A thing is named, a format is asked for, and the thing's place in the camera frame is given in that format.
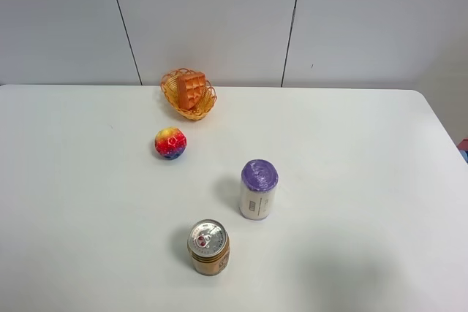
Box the gold beverage can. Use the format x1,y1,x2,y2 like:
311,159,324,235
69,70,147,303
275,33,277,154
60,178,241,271
187,219,230,276

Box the red blue object at edge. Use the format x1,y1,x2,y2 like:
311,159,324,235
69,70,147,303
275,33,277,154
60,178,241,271
457,138,468,162

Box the orange waffle wedge toy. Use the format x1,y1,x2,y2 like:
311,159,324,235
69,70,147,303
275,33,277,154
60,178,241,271
177,72,206,110

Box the orange woven plastic basket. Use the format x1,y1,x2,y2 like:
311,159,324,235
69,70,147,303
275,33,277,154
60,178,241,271
160,68,217,121

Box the rainbow coloured ball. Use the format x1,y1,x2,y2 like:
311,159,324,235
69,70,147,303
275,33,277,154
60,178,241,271
154,126,187,160

